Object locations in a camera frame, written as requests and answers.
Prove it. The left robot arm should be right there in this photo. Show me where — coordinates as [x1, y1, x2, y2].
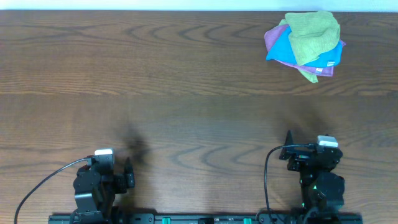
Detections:
[68, 154, 135, 224]

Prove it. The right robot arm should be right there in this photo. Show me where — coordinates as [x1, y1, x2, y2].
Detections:
[279, 131, 345, 223]

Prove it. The olive green bottom cloth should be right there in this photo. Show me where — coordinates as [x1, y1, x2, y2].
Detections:
[299, 70, 318, 83]

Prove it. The blue cloth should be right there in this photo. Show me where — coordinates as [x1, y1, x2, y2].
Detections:
[266, 26, 343, 68]

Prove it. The purple cloth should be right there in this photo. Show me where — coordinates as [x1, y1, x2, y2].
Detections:
[264, 24, 346, 77]

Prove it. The right black cable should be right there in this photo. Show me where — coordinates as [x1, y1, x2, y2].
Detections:
[263, 144, 315, 224]

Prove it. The black cable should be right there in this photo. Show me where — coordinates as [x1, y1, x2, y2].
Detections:
[14, 157, 93, 224]
[263, 144, 315, 224]

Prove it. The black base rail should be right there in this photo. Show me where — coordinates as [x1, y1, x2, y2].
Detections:
[48, 213, 364, 224]

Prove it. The left black cable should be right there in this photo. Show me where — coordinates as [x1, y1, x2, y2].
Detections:
[14, 157, 93, 224]

